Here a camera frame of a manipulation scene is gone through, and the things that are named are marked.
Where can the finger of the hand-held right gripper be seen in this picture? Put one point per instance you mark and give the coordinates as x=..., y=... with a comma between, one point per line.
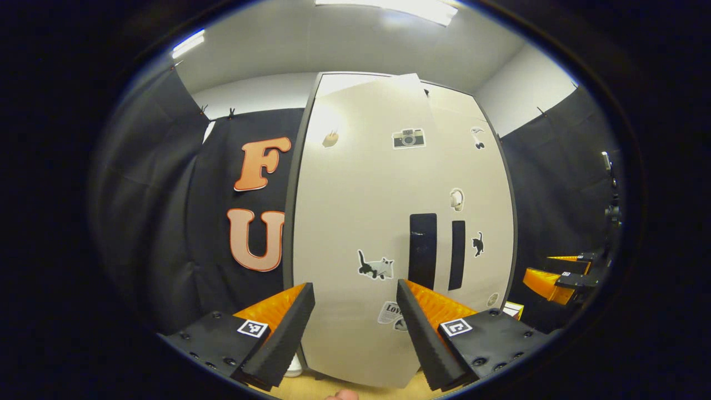
x=594, y=257
x=580, y=280

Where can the small cardboard box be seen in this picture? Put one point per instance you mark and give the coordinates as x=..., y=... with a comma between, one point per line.
x=512, y=310

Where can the white cabinet door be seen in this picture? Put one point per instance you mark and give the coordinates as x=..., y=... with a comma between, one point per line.
x=344, y=222
x=489, y=183

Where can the white shoe cabinet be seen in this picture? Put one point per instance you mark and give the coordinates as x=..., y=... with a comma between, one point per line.
x=288, y=233

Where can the small ceiling light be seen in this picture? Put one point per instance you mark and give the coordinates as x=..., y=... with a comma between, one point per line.
x=188, y=44

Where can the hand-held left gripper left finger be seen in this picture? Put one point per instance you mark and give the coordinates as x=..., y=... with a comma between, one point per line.
x=283, y=339

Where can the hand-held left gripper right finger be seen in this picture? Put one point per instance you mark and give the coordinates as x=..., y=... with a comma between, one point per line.
x=422, y=344

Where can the long ceiling light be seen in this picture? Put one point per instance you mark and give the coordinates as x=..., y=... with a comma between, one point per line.
x=411, y=8

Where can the black backdrop cloth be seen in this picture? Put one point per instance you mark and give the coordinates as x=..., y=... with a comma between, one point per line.
x=166, y=222
x=555, y=194

